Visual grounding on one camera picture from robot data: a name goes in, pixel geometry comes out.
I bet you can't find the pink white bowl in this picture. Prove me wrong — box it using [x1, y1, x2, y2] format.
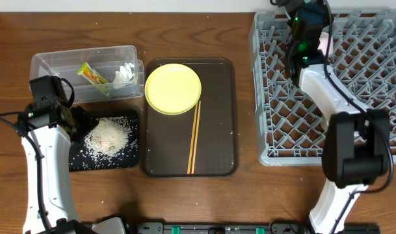
[318, 32, 334, 56]

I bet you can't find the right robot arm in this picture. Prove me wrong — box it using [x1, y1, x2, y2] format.
[271, 1, 394, 233]

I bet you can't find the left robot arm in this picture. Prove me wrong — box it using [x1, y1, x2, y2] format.
[16, 75, 129, 233]

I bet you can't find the white tissue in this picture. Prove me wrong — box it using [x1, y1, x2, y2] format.
[112, 63, 135, 85]

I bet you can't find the green orange snack wrapper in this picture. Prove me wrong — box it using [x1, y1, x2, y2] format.
[77, 62, 110, 96]

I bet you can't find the yellow plate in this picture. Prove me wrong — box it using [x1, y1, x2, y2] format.
[145, 63, 202, 115]

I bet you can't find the left wooden chopstick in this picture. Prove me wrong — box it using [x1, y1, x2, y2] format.
[187, 103, 198, 175]

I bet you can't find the dark brown serving tray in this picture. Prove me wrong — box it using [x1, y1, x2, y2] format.
[142, 57, 239, 177]

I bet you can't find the grey dishwasher rack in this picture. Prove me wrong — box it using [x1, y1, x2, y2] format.
[249, 10, 396, 166]

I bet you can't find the clear plastic bin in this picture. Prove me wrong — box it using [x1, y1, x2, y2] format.
[30, 45, 144, 103]

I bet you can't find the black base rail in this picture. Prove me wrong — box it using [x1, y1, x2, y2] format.
[83, 220, 380, 234]

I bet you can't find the pile of rice grains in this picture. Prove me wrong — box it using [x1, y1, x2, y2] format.
[70, 116, 140, 170]

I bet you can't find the black waste tray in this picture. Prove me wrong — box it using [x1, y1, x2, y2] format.
[68, 108, 140, 172]

